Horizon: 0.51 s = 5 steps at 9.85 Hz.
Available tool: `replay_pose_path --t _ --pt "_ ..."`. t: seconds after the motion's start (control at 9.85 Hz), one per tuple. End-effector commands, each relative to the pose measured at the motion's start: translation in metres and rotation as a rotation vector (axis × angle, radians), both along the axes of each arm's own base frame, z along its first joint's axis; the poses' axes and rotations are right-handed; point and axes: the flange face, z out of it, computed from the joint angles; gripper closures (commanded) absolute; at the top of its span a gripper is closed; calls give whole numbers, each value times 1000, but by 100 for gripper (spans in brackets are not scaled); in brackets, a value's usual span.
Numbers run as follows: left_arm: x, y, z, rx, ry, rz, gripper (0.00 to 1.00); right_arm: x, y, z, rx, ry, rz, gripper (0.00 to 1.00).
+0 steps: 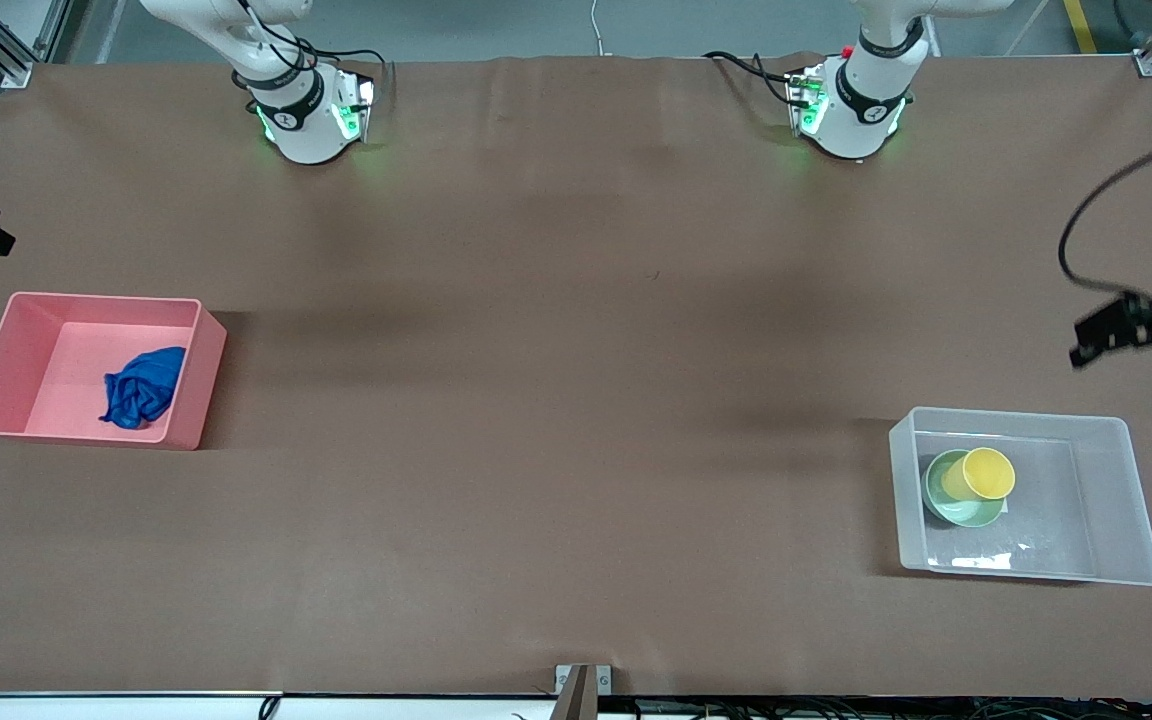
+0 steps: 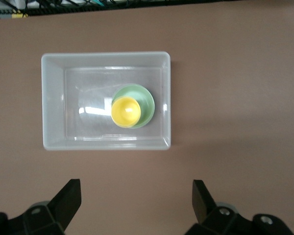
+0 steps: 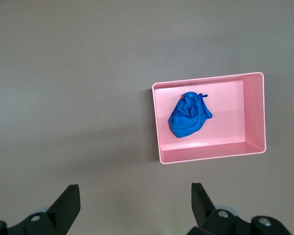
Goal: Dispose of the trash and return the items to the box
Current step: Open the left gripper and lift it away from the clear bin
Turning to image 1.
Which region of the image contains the yellow plastic cup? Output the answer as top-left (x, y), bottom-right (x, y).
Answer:
top-left (940, 446), bottom-right (1018, 502)

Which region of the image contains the mint green bowl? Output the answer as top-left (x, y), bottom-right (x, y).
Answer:
top-left (922, 449), bottom-right (1008, 530)

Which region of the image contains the blue cloth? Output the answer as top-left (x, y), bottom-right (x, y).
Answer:
top-left (99, 346), bottom-right (188, 431)

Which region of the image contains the left arm base connector plate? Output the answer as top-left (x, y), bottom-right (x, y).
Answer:
top-left (785, 66), bottom-right (829, 137)

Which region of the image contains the right arm base connector plate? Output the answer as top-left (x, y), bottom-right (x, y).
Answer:
top-left (334, 68), bottom-right (378, 143)

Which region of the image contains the pink plastic box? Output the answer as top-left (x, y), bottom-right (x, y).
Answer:
top-left (0, 291), bottom-right (228, 451)

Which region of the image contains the clear plastic box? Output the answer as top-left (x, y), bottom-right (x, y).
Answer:
top-left (887, 406), bottom-right (1152, 587)

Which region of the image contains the brown table cover sheet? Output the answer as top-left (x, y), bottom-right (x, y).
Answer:
top-left (0, 52), bottom-right (1152, 699)

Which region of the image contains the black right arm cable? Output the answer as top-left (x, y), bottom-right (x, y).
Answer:
top-left (229, 0), bottom-right (389, 96)

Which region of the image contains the black left arm base cable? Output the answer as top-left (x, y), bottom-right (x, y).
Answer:
top-left (701, 50), bottom-right (809, 106)

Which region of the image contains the metal table edge bracket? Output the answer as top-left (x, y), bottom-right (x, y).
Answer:
top-left (553, 663), bottom-right (613, 720)

